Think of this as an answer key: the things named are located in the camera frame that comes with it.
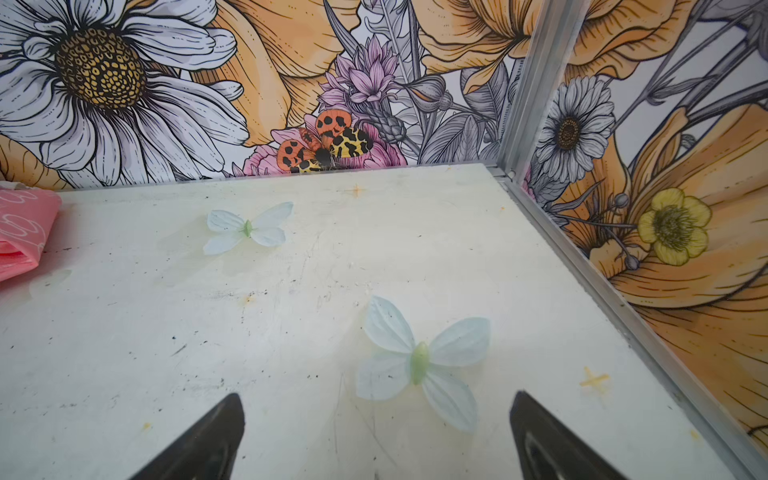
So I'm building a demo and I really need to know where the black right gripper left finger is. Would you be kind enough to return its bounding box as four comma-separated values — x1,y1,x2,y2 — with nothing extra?
131,393,245,480

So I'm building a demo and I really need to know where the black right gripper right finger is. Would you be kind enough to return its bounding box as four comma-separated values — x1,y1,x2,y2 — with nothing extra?
509,390,626,480

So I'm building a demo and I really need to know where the pink patterned cloth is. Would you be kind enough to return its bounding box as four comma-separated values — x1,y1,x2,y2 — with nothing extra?
0,181,62,281

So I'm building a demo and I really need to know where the metal corner frame post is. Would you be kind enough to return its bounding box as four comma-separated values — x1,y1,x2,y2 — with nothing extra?
497,0,592,178

